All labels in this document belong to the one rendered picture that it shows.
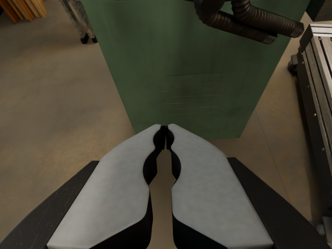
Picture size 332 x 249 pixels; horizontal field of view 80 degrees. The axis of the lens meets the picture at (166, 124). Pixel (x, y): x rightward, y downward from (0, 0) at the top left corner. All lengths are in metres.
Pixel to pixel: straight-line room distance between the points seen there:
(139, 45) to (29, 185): 0.74
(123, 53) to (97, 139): 0.53
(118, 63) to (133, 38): 0.09
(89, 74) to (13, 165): 0.58
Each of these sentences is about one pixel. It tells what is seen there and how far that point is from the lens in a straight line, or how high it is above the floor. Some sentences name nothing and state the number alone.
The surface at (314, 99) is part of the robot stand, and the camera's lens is 0.95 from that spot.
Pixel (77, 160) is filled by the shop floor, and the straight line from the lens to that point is 0.95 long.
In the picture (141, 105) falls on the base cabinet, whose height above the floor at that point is 0.27.
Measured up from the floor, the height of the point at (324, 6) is 0.57.
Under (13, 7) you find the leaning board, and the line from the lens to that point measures 1.97.
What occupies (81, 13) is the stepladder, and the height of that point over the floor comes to 0.18.
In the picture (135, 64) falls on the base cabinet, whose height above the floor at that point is 0.44.
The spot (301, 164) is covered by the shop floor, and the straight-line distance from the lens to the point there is 0.96.
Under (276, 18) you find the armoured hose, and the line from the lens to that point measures 0.38.
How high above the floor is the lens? 0.78
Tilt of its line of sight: 58 degrees down
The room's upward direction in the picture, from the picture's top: 7 degrees counter-clockwise
